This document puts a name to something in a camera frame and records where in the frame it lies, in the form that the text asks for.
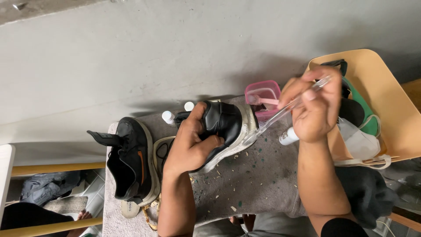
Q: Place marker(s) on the person's left hand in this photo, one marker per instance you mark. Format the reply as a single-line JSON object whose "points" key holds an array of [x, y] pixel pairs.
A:
{"points": [[186, 148]]}

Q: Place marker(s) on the person's right hand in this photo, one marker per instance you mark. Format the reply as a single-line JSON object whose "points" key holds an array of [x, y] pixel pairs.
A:
{"points": [[315, 118]]}

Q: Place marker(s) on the clear plastic toothbrush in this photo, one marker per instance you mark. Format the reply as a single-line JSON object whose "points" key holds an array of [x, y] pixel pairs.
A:
{"points": [[279, 113]]}

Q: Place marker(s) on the black shoe with white sole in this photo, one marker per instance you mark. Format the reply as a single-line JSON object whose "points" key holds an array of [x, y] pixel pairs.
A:
{"points": [[227, 126]]}

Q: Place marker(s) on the black shoelace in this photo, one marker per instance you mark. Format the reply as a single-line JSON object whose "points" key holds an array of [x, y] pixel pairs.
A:
{"points": [[162, 153]]}

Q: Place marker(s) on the white insole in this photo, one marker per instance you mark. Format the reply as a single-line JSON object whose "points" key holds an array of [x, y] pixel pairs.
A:
{"points": [[157, 144]]}

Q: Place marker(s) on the white bottle with label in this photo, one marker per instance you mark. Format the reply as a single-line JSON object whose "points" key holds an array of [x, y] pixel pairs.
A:
{"points": [[288, 136]]}

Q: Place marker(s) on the small white bottle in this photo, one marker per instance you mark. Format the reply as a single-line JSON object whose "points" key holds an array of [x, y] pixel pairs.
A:
{"points": [[168, 117], [189, 106]]}

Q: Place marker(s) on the white plastic bag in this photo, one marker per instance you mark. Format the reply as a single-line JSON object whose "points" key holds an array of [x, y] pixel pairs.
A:
{"points": [[358, 143]]}

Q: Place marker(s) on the green and black shoe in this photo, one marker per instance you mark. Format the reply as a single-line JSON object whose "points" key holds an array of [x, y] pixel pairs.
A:
{"points": [[368, 120]]}

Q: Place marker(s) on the pink brush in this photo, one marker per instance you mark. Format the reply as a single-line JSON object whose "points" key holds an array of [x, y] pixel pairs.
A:
{"points": [[264, 100]]}

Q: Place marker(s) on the black shoe with orange stripe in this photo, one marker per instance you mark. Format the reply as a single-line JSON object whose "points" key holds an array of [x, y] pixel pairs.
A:
{"points": [[131, 161]]}

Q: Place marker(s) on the pink plastic container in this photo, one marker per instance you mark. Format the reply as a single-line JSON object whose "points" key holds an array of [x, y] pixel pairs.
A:
{"points": [[263, 89]]}

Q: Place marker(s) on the grey towel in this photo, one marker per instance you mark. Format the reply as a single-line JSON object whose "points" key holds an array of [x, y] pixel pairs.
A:
{"points": [[250, 177]]}

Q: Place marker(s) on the beige shoelace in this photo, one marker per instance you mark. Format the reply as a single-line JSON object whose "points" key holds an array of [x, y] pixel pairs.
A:
{"points": [[149, 217]]}

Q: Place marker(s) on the beige shoe insole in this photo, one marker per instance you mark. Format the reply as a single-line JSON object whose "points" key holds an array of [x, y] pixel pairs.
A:
{"points": [[130, 209]]}

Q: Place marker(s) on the black cloth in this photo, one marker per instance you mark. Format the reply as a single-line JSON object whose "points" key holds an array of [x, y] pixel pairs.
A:
{"points": [[368, 194]]}

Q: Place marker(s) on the person's black sleeve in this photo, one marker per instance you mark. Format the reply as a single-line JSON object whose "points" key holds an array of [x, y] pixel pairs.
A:
{"points": [[343, 228]]}

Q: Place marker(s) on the person's grey shorts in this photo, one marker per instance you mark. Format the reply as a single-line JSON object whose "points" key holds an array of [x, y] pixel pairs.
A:
{"points": [[273, 227]]}

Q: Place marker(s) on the grey floor mat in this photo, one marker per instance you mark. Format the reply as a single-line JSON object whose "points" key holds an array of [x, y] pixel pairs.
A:
{"points": [[67, 204]]}

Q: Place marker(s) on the grey-blue bag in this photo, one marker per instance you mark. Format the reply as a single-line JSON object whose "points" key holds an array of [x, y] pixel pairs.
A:
{"points": [[49, 186]]}

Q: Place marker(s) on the white board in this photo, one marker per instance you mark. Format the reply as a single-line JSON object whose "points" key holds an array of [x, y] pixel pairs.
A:
{"points": [[5, 174]]}

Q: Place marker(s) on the wooden rail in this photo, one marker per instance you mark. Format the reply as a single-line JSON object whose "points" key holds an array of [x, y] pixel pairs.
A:
{"points": [[49, 227]]}

